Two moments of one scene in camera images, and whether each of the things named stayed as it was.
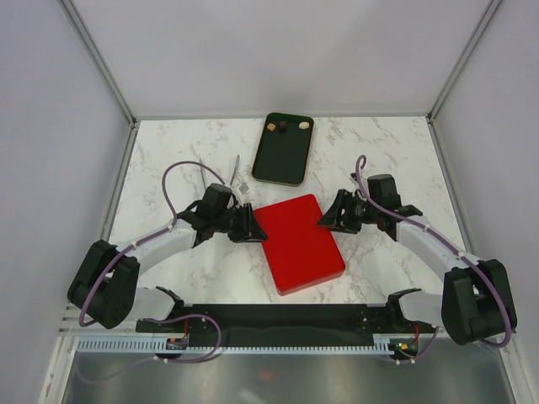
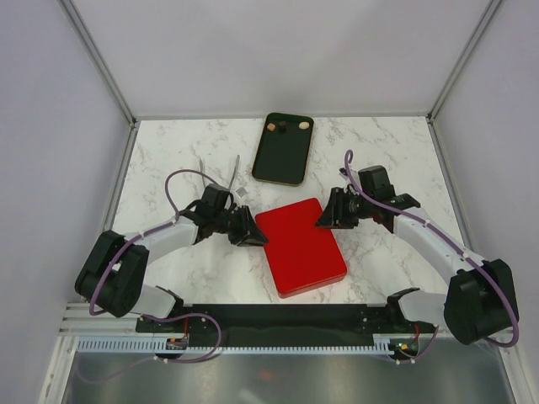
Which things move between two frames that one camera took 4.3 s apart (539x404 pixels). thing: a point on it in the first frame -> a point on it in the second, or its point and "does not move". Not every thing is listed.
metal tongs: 233,175 does not move
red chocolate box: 289,276 -> 310,287
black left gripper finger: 251,231 does not move
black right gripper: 344,199 does not move
